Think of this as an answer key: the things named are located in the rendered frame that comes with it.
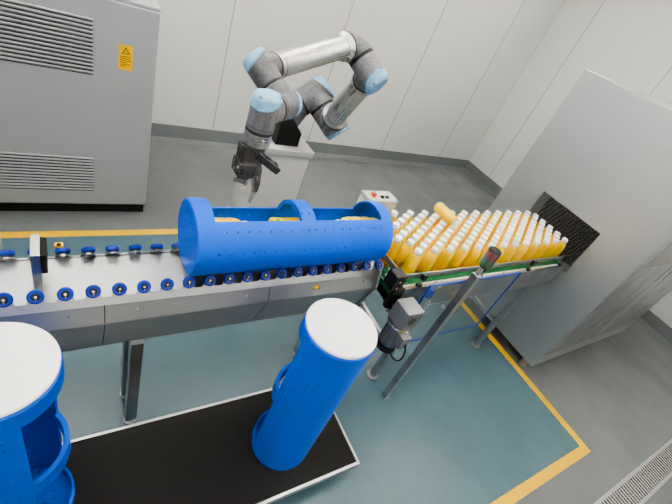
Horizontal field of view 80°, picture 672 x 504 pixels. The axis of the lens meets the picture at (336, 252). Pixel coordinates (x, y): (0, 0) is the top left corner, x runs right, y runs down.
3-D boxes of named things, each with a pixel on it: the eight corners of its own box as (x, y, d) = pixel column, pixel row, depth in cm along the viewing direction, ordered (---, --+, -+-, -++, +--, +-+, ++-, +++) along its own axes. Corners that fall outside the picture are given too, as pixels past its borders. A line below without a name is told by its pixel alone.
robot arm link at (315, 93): (294, 94, 235) (319, 77, 235) (311, 119, 237) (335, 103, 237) (294, 86, 220) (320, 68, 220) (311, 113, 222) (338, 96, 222)
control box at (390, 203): (355, 204, 227) (362, 189, 221) (382, 204, 238) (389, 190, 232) (363, 215, 221) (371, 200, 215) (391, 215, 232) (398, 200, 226)
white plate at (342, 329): (378, 310, 159) (376, 312, 160) (312, 288, 156) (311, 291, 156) (377, 367, 137) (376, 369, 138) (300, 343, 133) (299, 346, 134)
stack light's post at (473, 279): (380, 394, 258) (472, 271, 195) (385, 392, 260) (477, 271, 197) (383, 399, 256) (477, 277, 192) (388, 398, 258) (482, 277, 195)
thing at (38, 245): (34, 270, 132) (29, 234, 123) (49, 269, 134) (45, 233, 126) (34, 292, 126) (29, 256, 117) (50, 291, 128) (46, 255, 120)
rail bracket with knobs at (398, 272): (379, 280, 198) (387, 265, 192) (390, 279, 202) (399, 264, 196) (389, 295, 192) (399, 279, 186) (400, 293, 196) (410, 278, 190)
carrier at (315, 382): (311, 421, 211) (259, 407, 207) (377, 312, 160) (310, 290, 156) (302, 478, 188) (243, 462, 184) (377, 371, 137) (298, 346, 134)
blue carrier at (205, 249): (174, 239, 162) (182, 181, 145) (349, 233, 211) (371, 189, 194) (190, 292, 145) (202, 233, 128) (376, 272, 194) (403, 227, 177)
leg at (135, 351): (122, 415, 196) (127, 335, 159) (135, 412, 199) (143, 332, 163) (124, 426, 192) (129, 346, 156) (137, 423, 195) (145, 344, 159)
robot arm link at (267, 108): (290, 97, 125) (272, 102, 117) (279, 134, 132) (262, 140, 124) (265, 84, 126) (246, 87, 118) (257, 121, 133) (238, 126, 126)
